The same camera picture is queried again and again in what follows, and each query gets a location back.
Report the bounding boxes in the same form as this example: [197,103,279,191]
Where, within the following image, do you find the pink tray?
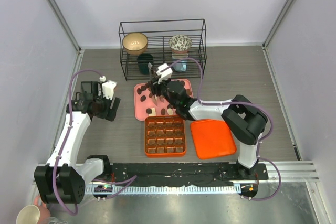
[133,78,194,122]

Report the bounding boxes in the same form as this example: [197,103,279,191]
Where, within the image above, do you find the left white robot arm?
[34,80,121,204]

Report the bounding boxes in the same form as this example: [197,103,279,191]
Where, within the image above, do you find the tan bowl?
[122,33,148,55]

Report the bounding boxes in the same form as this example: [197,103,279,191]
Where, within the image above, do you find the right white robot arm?
[149,79,273,179]

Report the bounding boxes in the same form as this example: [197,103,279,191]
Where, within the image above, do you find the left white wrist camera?
[99,76,117,100]

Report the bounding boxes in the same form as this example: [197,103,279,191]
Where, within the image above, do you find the floral patterned bowl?
[169,35,193,54]

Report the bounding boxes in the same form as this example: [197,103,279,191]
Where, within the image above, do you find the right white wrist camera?
[154,63,173,84]

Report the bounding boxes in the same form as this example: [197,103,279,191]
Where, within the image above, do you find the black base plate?
[94,162,269,187]

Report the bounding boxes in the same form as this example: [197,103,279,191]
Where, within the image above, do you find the metal tongs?
[148,63,165,106]

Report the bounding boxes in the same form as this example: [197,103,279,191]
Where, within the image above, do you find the white cable duct rail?
[85,184,241,196]

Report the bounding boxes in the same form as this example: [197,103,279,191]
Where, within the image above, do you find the orange box lid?
[190,119,237,159]

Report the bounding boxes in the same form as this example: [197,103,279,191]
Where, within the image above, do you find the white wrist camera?
[99,76,117,100]
[154,63,173,84]

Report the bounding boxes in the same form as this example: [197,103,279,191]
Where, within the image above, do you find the black wire rack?
[118,18,207,80]

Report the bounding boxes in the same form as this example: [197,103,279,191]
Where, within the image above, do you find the dark green mug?
[137,53,154,75]

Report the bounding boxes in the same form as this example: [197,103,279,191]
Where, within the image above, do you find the pink mug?
[16,195,51,224]

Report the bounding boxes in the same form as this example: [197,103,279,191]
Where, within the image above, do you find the orange chocolate box tray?
[144,115,186,158]

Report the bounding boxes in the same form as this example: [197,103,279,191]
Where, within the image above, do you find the light blue mug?
[173,60,187,72]

